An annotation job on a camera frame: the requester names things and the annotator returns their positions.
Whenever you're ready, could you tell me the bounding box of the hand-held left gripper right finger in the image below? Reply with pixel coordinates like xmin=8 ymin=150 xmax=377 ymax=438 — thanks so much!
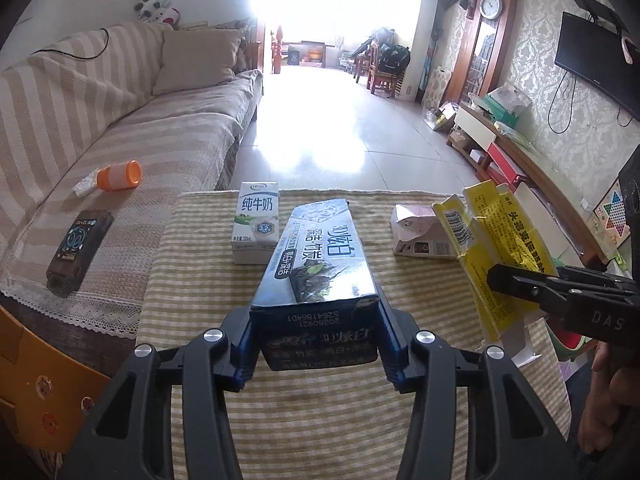
xmin=377 ymin=290 xmax=583 ymax=480

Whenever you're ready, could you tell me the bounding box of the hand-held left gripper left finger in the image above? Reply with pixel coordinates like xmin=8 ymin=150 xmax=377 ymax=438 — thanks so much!
xmin=57 ymin=305 xmax=258 ymax=480

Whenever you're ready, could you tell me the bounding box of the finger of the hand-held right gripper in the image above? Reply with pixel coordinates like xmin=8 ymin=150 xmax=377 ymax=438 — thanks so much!
xmin=486 ymin=263 xmax=567 ymax=314

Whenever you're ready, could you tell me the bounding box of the green plastic basin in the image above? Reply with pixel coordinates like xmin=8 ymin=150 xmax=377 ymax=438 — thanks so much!
xmin=545 ymin=317 xmax=596 ymax=364

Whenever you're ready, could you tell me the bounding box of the yellow cardboard box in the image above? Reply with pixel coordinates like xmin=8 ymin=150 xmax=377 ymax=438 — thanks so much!
xmin=432 ymin=183 xmax=559 ymax=369

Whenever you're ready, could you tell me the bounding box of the blue toothpaste box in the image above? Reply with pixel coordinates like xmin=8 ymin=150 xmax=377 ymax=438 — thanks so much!
xmin=248 ymin=198 xmax=382 ymax=372

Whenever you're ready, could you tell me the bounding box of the person's right hand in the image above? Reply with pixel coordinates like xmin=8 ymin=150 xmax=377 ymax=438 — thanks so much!
xmin=577 ymin=344 xmax=640 ymax=462

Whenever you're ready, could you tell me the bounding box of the purple plastic item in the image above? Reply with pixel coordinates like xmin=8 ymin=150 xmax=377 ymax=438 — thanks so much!
xmin=556 ymin=361 xmax=585 ymax=397

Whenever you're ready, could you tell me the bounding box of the chinese checkers board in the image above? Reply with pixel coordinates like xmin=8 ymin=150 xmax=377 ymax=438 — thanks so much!
xmin=589 ymin=177 xmax=634 ymax=251

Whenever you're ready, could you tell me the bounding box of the striped tablecloth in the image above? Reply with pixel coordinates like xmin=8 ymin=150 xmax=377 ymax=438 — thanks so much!
xmin=135 ymin=188 xmax=574 ymax=480

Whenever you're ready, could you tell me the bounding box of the wooden television cabinet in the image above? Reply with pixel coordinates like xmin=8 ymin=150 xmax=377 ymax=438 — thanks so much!
xmin=446 ymin=101 xmax=627 ymax=267

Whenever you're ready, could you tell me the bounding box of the pink paper box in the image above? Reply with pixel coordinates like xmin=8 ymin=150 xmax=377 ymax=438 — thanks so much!
xmin=389 ymin=203 xmax=464 ymax=260

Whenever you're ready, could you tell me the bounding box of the red flat box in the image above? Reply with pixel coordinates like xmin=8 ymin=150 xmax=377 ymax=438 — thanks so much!
xmin=485 ymin=142 xmax=527 ymax=186

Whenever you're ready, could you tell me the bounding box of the white milk carton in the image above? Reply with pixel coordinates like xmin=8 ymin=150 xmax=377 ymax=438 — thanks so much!
xmin=230 ymin=180 xmax=280 ymax=266

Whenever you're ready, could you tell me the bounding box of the green plastic packet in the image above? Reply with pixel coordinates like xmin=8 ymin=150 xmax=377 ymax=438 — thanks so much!
xmin=492 ymin=119 xmax=532 ymax=147

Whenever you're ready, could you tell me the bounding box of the clear plastic bag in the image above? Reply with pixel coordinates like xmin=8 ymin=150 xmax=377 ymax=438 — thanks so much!
xmin=425 ymin=102 xmax=459 ymax=132

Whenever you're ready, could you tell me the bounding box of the green and white box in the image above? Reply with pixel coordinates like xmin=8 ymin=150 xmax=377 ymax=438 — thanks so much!
xmin=484 ymin=81 xmax=532 ymax=116

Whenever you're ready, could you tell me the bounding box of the dark patterned box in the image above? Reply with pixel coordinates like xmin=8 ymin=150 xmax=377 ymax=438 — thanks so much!
xmin=45 ymin=209 xmax=115 ymax=296

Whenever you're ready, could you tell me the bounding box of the orange plastic stool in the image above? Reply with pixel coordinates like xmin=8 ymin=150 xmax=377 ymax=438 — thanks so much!
xmin=0 ymin=305 xmax=109 ymax=457

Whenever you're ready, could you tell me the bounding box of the floral patterned board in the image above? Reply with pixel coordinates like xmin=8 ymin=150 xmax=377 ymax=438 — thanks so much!
xmin=423 ymin=65 xmax=453 ymax=109

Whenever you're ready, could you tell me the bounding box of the orange plastic cup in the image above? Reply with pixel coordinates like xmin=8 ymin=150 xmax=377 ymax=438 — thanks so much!
xmin=96 ymin=159 xmax=143 ymax=192

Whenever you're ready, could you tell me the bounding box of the white tissue packet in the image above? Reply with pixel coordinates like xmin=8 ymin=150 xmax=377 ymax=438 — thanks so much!
xmin=72 ymin=169 xmax=102 ymax=196

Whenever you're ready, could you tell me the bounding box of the black flat television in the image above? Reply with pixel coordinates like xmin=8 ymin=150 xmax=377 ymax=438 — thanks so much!
xmin=553 ymin=11 xmax=640 ymax=122

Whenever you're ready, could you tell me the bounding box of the wooden display shelf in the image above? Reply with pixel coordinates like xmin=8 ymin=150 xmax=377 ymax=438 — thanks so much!
xmin=444 ymin=0 xmax=524 ymax=107

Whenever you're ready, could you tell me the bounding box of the wooden chair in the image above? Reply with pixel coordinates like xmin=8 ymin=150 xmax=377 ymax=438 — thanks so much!
xmin=367 ymin=40 xmax=402 ymax=99

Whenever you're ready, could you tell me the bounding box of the striped beige sofa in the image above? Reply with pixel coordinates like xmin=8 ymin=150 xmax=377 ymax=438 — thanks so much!
xmin=0 ymin=19 xmax=265 ymax=337

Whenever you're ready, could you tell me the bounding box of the pink curved massager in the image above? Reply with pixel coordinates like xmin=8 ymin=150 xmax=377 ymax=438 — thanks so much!
xmin=619 ymin=34 xmax=639 ymax=66

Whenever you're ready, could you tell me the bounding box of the black backpack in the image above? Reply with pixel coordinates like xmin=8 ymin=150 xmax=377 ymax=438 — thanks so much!
xmin=377 ymin=42 xmax=412 ymax=74

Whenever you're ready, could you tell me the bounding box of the white standing air conditioner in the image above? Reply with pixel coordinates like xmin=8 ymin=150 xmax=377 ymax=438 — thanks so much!
xmin=399 ymin=0 xmax=444 ymax=104

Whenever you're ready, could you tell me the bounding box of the beige pillow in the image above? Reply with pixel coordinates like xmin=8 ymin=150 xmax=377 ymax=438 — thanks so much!
xmin=151 ymin=27 xmax=245 ymax=97

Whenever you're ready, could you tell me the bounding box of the white spotted plush toy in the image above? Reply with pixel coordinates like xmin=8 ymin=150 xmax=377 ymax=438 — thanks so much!
xmin=132 ymin=0 xmax=181 ymax=29

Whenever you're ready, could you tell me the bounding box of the black television cable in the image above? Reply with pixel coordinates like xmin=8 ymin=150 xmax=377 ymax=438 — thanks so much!
xmin=547 ymin=69 xmax=577 ymax=135

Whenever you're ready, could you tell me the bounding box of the black wall shelf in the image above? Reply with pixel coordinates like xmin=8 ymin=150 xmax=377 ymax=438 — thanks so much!
xmin=569 ymin=0 xmax=632 ymax=31

